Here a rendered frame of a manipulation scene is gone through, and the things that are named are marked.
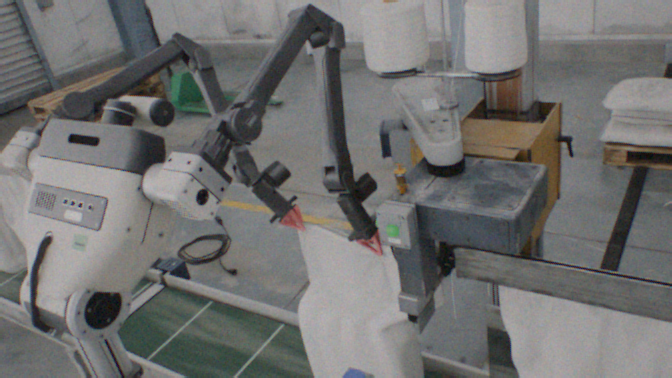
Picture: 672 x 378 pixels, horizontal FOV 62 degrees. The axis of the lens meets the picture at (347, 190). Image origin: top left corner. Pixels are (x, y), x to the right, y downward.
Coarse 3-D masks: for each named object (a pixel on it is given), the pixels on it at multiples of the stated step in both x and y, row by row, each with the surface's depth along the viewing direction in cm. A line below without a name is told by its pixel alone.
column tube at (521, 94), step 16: (528, 0) 139; (528, 16) 140; (528, 32) 142; (528, 48) 144; (528, 64) 146; (512, 80) 149; (528, 80) 148; (496, 96) 153; (512, 96) 151; (528, 96) 150; (496, 112) 156; (512, 112) 153; (528, 112) 152; (496, 288) 186; (496, 304) 189
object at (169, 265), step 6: (168, 258) 296; (174, 258) 295; (156, 264) 295; (162, 264) 292; (168, 264) 291; (174, 264) 290; (180, 264) 290; (186, 264) 293; (156, 270) 284; (162, 270) 289; (168, 270) 286; (174, 270) 287; (180, 270) 290; (186, 270) 294; (180, 276) 291; (186, 276) 294
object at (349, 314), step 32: (320, 256) 175; (352, 256) 163; (384, 256) 157; (320, 288) 179; (352, 288) 170; (384, 288) 163; (320, 320) 176; (352, 320) 168; (384, 320) 163; (320, 352) 183; (352, 352) 172; (384, 352) 165; (416, 352) 172
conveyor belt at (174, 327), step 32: (128, 320) 257; (160, 320) 253; (192, 320) 250; (224, 320) 246; (256, 320) 243; (160, 352) 235; (192, 352) 232; (224, 352) 229; (256, 352) 226; (288, 352) 223
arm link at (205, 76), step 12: (204, 48) 171; (204, 60) 170; (192, 72) 179; (204, 72) 172; (204, 84) 172; (216, 84) 173; (204, 96) 173; (216, 96) 172; (216, 108) 171; (240, 156) 170; (252, 156) 171; (240, 168) 169; (240, 180) 172
